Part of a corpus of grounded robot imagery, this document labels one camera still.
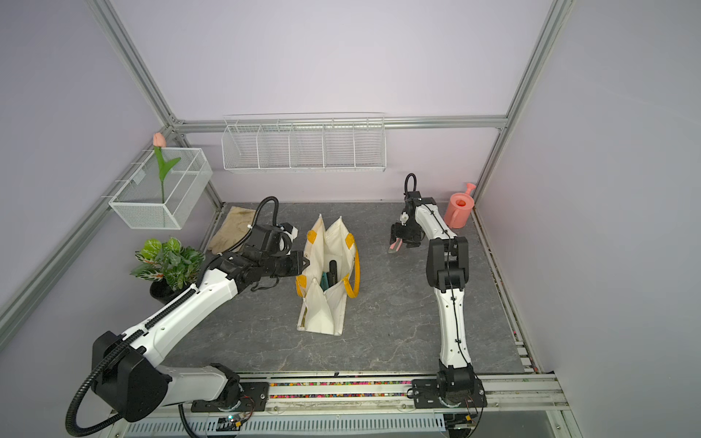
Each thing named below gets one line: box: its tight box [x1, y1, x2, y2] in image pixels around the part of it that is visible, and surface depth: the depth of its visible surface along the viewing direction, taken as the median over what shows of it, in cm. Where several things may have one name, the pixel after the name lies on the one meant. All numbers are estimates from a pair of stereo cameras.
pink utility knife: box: [387, 238, 404, 253], surface depth 107 cm
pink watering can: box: [443, 182, 477, 230], surface depth 107 cm
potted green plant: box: [129, 237, 206, 304], surface depth 75 cm
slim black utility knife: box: [326, 260, 338, 288], surface depth 100 cm
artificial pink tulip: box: [153, 132, 182, 204], surface depth 85 cm
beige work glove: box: [208, 206, 256, 254], surface depth 115 cm
